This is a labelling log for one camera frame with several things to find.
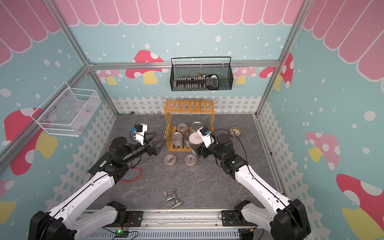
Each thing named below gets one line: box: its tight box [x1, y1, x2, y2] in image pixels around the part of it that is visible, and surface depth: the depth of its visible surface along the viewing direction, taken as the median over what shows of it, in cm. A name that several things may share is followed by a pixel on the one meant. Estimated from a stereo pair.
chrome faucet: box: [164, 189, 183, 209], surface depth 81 cm
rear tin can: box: [191, 121, 204, 131], surface depth 98 cm
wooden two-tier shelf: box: [164, 98, 215, 153], surface depth 89 cm
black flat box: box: [87, 151, 111, 175], surface depth 92 cm
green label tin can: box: [171, 132, 183, 147], surface depth 99 cm
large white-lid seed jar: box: [189, 131, 204, 151], surface depth 74 cm
